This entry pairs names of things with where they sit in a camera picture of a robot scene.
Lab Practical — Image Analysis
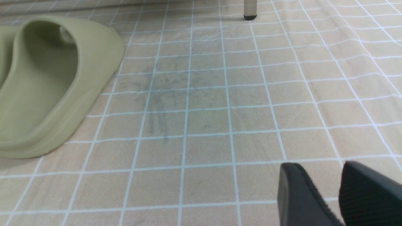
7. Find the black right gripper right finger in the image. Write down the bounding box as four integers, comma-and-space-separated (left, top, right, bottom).
339, 161, 402, 226

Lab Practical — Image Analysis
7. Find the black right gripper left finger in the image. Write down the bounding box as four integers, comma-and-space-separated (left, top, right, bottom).
277, 163, 344, 226

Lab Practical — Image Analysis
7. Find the olive green rubber slipper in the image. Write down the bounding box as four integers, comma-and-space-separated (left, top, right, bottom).
1, 15, 125, 159

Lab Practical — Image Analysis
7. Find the beige checkered floor cloth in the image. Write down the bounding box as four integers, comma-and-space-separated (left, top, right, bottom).
1, 0, 402, 226

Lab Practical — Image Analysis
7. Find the beige rack leg black foot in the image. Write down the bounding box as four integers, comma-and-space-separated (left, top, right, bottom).
243, 0, 258, 21

